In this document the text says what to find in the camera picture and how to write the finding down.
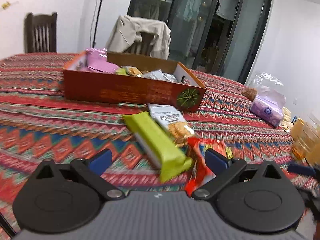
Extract red snack packet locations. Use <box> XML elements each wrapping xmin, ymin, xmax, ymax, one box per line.
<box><xmin>184</xmin><ymin>136</ymin><xmax>233</xmax><ymax>197</ymax></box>

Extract long green snack bar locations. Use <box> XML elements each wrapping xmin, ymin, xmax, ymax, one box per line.
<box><xmin>123</xmin><ymin>112</ymin><xmax>193</xmax><ymax>183</ymax></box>

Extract silver cracker packet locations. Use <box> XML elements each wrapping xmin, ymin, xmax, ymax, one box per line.
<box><xmin>148</xmin><ymin>103</ymin><xmax>195</xmax><ymax>145</ymax></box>

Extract orange cardboard snack box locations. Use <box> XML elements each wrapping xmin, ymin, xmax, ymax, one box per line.
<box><xmin>63</xmin><ymin>52</ymin><xmax>206</xmax><ymax>112</ymax></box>

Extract pink snack pack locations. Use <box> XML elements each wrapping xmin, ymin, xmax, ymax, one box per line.
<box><xmin>85</xmin><ymin>48</ymin><xmax>119</xmax><ymax>74</ymax></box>

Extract green white protein bar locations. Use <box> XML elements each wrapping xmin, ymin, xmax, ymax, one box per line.
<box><xmin>115</xmin><ymin>68</ymin><xmax>127</xmax><ymax>75</ymax></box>

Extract white orange cracker packet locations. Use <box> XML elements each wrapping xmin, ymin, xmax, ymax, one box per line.
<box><xmin>123</xmin><ymin>66</ymin><xmax>143</xmax><ymax>77</ymax></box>

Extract glass cup with tea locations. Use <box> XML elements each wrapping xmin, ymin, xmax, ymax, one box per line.
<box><xmin>290</xmin><ymin>118</ymin><xmax>319</xmax><ymax>161</ymax></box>

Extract purple tissue pack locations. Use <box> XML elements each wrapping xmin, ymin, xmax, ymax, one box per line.
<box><xmin>249</xmin><ymin>87</ymin><xmax>286</xmax><ymax>127</ymax></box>

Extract clear plastic bag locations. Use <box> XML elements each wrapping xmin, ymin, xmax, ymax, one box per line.
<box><xmin>241</xmin><ymin>72</ymin><xmax>284</xmax><ymax>101</ymax></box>

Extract dark wooden chair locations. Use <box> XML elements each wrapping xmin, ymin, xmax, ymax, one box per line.
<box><xmin>24</xmin><ymin>12</ymin><xmax>57</xmax><ymax>53</ymax></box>

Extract dark glass sliding door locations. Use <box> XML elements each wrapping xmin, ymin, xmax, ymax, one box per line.
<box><xmin>128</xmin><ymin>0</ymin><xmax>272</xmax><ymax>83</ymax></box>

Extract chair with beige jacket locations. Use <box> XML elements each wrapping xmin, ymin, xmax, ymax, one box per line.
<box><xmin>105</xmin><ymin>15</ymin><xmax>171</xmax><ymax>60</ymax></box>

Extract yellow flower sprigs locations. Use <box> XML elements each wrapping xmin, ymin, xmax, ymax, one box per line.
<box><xmin>1</xmin><ymin>1</ymin><xmax>19</xmax><ymax>10</ymax></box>

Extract black floor lamp stand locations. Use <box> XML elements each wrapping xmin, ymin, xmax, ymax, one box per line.
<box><xmin>89</xmin><ymin>0</ymin><xmax>104</xmax><ymax>48</ymax></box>

